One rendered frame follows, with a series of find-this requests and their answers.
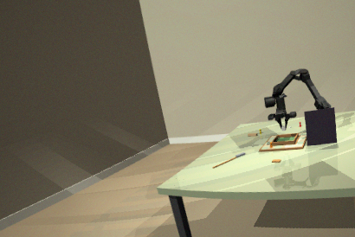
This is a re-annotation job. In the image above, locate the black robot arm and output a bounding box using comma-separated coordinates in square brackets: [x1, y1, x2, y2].
[264, 68, 331, 119]

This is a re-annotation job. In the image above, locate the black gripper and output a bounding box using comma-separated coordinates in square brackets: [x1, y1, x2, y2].
[268, 105, 297, 129]

